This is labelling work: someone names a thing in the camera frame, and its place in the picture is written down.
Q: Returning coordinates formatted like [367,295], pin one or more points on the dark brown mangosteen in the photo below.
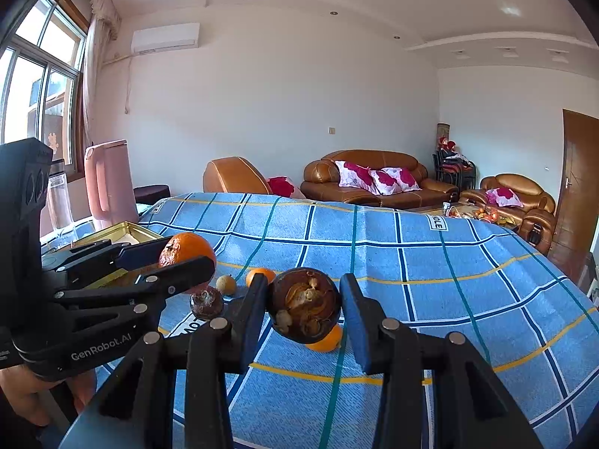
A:
[304,304]
[206,304]

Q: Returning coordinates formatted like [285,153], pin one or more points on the white magenta floral pillow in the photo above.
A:
[283,186]
[503,195]
[353,175]
[395,180]

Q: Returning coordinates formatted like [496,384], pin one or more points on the orange mandarin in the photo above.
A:
[187,248]
[262,273]
[327,340]

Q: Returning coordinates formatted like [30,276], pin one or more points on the brown leather sofa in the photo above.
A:
[374,156]

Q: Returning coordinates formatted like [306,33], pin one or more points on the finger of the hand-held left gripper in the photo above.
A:
[140,252]
[187,271]

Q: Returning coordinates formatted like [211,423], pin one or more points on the small tan longan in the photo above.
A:
[225,285]

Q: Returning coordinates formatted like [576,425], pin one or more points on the stacked chairs with clothes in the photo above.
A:
[451,163]

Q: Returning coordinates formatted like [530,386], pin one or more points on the pink electric kettle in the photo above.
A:
[112,182]

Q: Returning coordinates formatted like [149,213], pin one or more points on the dark round stool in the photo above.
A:
[152,194]

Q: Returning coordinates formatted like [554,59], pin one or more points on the gold metal tin box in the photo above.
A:
[121,230]

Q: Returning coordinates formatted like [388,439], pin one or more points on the pink curtain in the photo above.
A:
[91,56]

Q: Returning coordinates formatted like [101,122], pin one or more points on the window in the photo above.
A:
[28,93]

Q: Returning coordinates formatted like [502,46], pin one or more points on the air conditioner pipe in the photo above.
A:
[127,84]

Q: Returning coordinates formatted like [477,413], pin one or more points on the brown leather armchair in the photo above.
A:
[229,175]
[514,182]

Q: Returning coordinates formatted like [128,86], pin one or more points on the brown wooden door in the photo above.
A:
[575,196]

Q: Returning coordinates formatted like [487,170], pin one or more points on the clear glass water bottle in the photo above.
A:
[60,201]

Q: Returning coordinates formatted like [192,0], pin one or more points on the tall brown floor vase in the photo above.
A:
[443,133]

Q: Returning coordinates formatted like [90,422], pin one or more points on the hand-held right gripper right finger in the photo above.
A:
[355,318]

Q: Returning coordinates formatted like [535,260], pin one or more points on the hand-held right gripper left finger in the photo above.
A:
[257,304]

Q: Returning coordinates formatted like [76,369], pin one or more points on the person's left hand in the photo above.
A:
[28,397]

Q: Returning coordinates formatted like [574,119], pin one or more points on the blue plaid tablecloth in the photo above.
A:
[421,290]

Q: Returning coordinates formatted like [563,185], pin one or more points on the coffee table with fruit plates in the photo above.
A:
[468,215]

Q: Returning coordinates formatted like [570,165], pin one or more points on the white air conditioner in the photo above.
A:
[164,37]

